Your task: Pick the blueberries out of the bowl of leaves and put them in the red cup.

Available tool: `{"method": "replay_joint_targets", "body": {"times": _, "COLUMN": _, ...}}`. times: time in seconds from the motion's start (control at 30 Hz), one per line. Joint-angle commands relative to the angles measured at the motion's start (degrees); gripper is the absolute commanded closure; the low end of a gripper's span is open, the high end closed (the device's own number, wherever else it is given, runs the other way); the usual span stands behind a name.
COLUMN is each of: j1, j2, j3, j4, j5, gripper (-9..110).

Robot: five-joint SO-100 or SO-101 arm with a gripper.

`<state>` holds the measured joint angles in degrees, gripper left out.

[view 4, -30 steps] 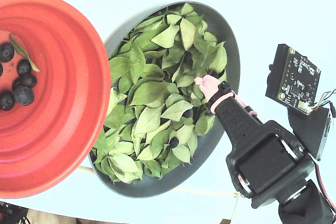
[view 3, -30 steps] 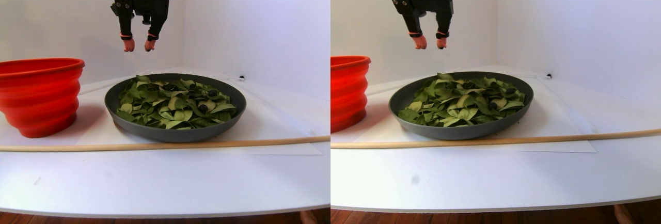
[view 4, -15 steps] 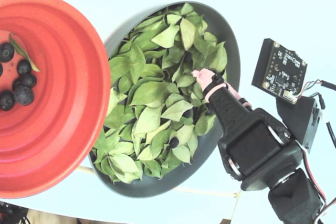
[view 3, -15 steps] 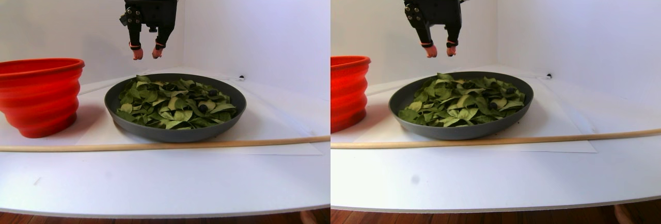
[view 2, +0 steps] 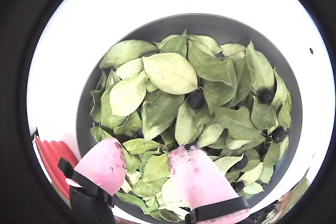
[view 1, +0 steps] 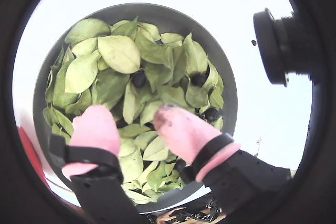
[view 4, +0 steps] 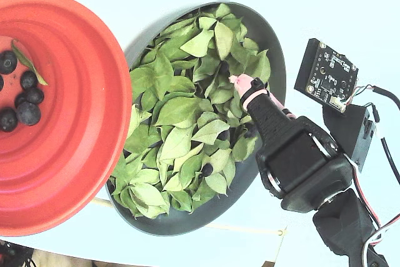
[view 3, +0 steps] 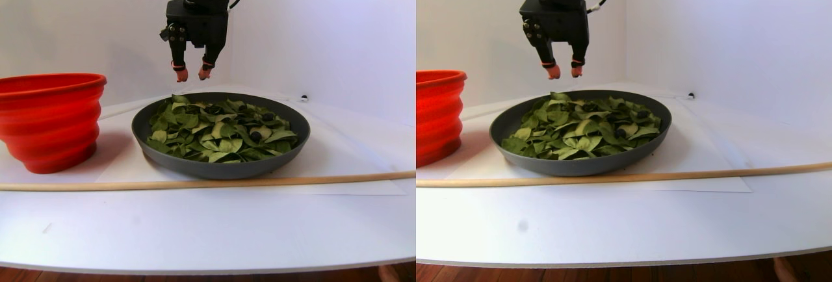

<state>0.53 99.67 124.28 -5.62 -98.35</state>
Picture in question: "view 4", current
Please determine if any pink-tipped black gripper finger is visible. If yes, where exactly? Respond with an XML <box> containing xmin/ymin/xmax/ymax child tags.
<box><xmin>229</xmin><ymin>74</ymin><xmax>296</xmax><ymax>152</ymax></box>
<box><xmin>267</xmin><ymin>93</ymin><xmax>296</xmax><ymax>121</ymax></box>

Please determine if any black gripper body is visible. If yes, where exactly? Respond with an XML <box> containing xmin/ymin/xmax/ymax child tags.
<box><xmin>255</xmin><ymin>116</ymin><xmax>354</xmax><ymax>214</ymax></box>

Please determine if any pile of green leaves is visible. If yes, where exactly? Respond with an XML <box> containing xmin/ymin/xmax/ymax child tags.
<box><xmin>111</xmin><ymin>3</ymin><xmax>272</xmax><ymax>219</ymax></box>

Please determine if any dark grey round bowl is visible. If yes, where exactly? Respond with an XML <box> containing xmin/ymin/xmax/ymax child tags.
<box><xmin>104</xmin><ymin>1</ymin><xmax>287</xmax><ymax>237</ymax></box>

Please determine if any red collapsible ribbed cup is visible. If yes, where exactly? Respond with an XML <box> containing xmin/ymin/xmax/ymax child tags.
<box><xmin>0</xmin><ymin>0</ymin><xmax>133</xmax><ymax>237</ymax></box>

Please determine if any narrow green leaf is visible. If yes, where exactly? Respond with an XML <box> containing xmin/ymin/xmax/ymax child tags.
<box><xmin>11</xmin><ymin>39</ymin><xmax>49</xmax><ymax>86</ymax></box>

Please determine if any beige speckled rug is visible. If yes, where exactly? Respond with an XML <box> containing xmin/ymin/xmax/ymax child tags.
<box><xmin>29</xmin><ymin>248</ymin><xmax>135</xmax><ymax>267</ymax></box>

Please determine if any black printed camera mount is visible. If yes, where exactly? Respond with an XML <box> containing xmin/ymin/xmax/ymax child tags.
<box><xmin>321</xmin><ymin>103</ymin><xmax>378</xmax><ymax>174</ymax></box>

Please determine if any red white black servo wire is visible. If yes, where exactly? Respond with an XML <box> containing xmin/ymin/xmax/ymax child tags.
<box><xmin>345</xmin><ymin>154</ymin><xmax>400</xmax><ymax>267</ymax></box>

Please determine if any multicoloured camera wire bundle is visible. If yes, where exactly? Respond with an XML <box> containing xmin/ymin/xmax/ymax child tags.
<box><xmin>342</xmin><ymin>84</ymin><xmax>376</xmax><ymax>108</ymax></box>

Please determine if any black cable with plug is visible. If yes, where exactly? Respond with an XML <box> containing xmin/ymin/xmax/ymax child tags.
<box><xmin>364</xmin><ymin>103</ymin><xmax>400</xmax><ymax>185</ymax></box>

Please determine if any black cable tangle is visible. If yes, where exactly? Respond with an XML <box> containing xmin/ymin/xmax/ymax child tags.
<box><xmin>0</xmin><ymin>239</ymin><xmax>36</xmax><ymax>267</ymax></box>

